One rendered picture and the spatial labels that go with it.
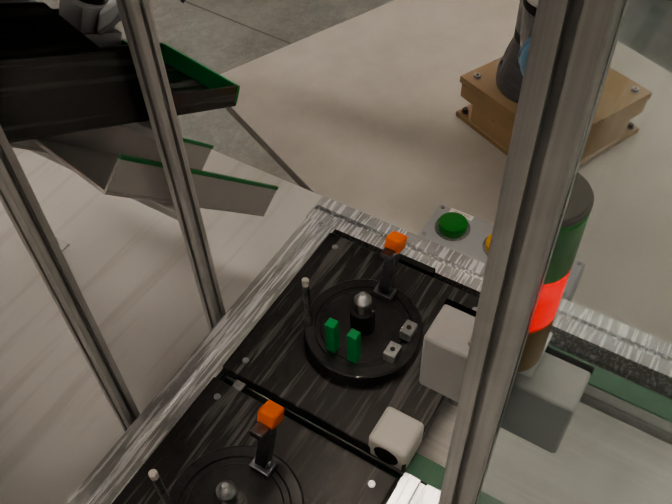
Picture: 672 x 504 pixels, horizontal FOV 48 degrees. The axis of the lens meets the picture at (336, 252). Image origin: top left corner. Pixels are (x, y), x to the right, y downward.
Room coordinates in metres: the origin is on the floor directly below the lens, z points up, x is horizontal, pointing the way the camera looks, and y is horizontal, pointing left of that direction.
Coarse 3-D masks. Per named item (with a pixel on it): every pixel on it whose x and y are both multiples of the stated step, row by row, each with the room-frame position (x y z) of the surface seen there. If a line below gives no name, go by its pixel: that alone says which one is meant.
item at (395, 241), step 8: (392, 232) 0.57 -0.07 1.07; (392, 240) 0.55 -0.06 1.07; (400, 240) 0.55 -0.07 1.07; (384, 248) 0.55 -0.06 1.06; (392, 248) 0.55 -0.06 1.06; (400, 248) 0.55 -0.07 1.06; (384, 256) 0.54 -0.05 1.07; (392, 256) 0.54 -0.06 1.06; (384, 264) 0.55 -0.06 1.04; (392, 264) 0.54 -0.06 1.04; (384, 272) 0.54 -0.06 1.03; (392, 272) 0.54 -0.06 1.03; (384, 280) 0.54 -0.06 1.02; (392, 280) 0.54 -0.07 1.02; (384, 288) 0.53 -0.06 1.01
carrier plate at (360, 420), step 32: (320, 256) 0.62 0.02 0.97; (352, 256) 0.62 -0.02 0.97; (288, 288) 0.57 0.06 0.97; (320, 288) 0.57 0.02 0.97; (416, 288) 0.56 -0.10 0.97; (448, 288) 0.56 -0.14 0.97; (288, 320) 0.52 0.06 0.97; (256, 352) 0.48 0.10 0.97; (288, 352) 0.47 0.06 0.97; (256, 384) 0.43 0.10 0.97; (288, 384) 0.43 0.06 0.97; (320, 384) 0.43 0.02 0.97; (384, 384) 0.43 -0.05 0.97; (416, 384) 0.42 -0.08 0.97; (320, 416) 0.39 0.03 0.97; (352, 416) 0.39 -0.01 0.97; (416, 416) 0.39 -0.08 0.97
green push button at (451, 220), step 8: (440, 216) 0.68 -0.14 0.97; (448, 216) 0.68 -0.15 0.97; (456, 216) 0.68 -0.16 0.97; (440, 224) 0.66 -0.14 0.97; (448, 224) 0.66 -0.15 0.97; (456, 224) 0.66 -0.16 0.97; (464, 224) 0.66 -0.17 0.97; (440, 232) 0.66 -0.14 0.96; (448, 232) 0.65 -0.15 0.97; (456, 232) 0.65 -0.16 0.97; (464, 232) 0.65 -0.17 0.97
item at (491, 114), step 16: (496, 64) 1.05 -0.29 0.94; (464, 80) 1.01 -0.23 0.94; (480, 80) 1.00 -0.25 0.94; (464, 96) 1.01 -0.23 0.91; (480, 96) 0.97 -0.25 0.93; (496, 96) 0.96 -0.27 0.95; (464, 112) 1.01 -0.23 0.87; (480, 112) 0.97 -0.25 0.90; (496, 112) 0.94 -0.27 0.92; (512, 112) 0.91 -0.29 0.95; (480, 128) 0.97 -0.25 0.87; (496, 128) 0.94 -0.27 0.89; (512, 128) 0.91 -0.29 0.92; (496, 144) 0.93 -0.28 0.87
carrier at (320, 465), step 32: (224, 384) 0.44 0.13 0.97; (192, 416) 0.40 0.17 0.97; (224, 416) 0.40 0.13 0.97; (256, 416) 0.39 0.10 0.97; (160, 448) 0.36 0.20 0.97; (192, 448) 0.36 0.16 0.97; (224, 448) 0.35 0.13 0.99; (256, 448) 0.35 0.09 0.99; (288, 448) 0.35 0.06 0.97; (320, 448) 0.35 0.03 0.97; (160, 480) 0.29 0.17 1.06; (192, 480) 0.32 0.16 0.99; (224, 480) 0.29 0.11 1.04; (256, 480) 0.31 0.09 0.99; (288, 480) 0.31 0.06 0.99; (320, 480) 0.32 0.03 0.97; (352, 480) 0.32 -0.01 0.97; (384, 480) 0.31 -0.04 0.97
